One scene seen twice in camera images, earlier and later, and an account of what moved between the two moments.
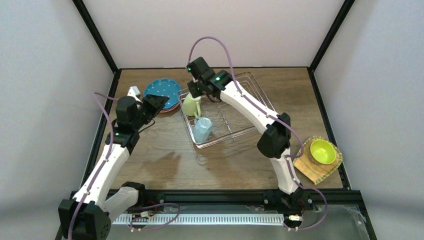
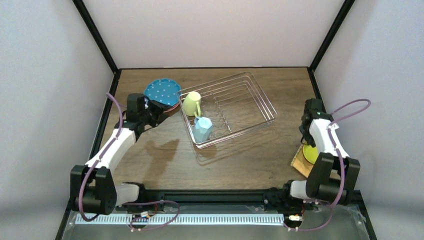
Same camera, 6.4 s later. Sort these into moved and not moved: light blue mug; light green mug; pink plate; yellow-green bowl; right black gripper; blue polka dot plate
Moved: right black gripper; yellow-green bowl
Not moved: light green mug; light blue mug; blue polka dot plate; pink plate
